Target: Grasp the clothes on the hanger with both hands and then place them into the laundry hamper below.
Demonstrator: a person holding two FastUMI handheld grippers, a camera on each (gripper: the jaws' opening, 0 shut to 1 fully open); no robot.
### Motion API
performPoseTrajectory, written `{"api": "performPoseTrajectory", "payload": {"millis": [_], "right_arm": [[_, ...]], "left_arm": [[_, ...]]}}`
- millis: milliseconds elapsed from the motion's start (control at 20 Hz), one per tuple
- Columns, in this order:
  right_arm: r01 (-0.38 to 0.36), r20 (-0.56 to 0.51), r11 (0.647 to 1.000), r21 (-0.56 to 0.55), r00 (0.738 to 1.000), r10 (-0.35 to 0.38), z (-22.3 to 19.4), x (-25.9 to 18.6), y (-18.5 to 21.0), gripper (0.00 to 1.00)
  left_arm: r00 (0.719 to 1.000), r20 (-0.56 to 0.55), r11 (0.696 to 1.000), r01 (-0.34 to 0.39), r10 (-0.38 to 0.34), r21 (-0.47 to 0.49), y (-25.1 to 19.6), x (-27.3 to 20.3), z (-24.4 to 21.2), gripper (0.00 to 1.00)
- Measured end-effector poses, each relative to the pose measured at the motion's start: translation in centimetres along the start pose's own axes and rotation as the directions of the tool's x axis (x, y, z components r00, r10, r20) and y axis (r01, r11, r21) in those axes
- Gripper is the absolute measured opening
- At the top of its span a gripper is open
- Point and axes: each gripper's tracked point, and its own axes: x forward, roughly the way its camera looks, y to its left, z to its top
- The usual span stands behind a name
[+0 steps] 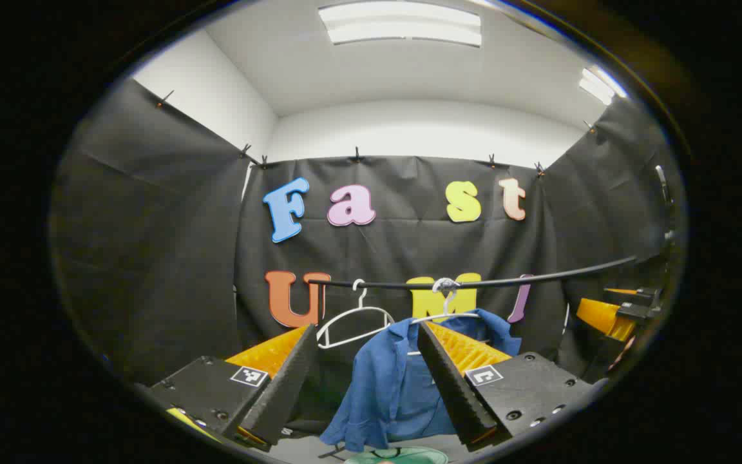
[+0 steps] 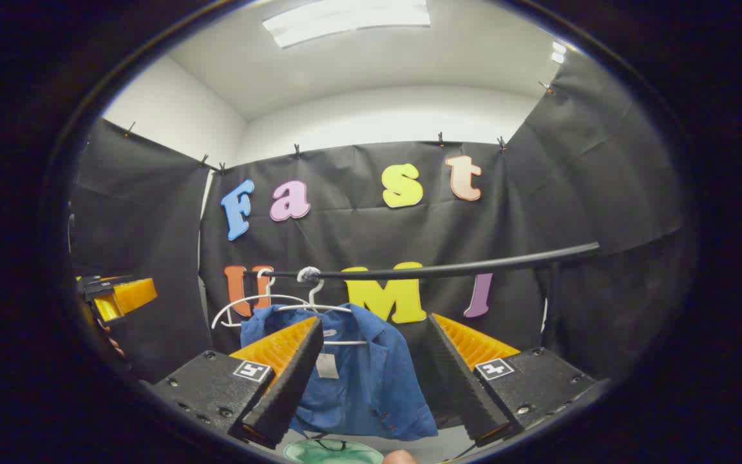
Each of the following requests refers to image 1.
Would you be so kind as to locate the plain white hanger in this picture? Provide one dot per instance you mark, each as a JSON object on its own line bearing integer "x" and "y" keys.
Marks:
{"x": 362, "y": 299}

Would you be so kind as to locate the black clothes rack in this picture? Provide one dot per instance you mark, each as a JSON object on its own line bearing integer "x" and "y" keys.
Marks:
{"x": 384, "y": 285}

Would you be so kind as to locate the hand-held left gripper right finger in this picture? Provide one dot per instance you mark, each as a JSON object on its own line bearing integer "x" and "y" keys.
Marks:
{"x": 448, "y": 386}

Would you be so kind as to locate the black backdrop cloth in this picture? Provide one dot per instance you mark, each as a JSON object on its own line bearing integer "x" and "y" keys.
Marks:
{"x": 152, "y": 258}

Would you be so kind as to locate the large ceiling light panel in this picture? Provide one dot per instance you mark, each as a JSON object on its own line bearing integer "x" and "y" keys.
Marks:
{"x": 400, "y": 22}

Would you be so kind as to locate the blue shirt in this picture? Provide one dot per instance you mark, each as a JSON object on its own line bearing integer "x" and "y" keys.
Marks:
{"x": 377, "y": 386}

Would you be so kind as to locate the row of black cloth clips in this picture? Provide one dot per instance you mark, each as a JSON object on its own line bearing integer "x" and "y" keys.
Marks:
{"x": 357, "y": 154}

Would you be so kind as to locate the green laundry hamper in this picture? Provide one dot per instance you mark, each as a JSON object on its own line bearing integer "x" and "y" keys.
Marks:
{"x": 422, "y": 456}

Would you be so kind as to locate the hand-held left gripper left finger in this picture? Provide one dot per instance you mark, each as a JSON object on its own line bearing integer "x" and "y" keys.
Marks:
{"x": 284, "y": 386}

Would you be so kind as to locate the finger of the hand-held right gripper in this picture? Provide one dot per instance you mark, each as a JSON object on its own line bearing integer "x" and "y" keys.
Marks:
{"x": 635, "y": 303}
{"x": 606, "y": 317}

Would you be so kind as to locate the small ceiling light panel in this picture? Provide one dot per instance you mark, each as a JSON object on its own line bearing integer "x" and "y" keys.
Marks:
{"x": 599, "y": 84}

